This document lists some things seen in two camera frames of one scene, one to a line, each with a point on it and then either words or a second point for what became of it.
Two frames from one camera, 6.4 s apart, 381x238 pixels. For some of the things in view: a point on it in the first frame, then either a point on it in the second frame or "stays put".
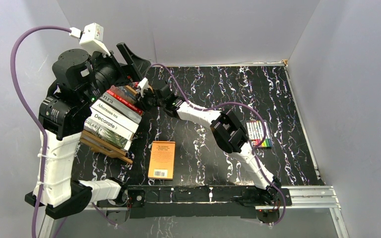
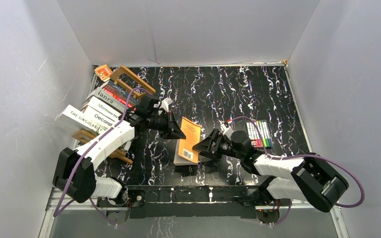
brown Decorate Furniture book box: (110, 123) stays put
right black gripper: (147, 91) → (207, 143)
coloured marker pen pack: (256, 132) stays put
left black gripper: (124, 66) → (169, 123)
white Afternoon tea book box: (121, 118) stays put
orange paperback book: (161, 160) → (184, 153)
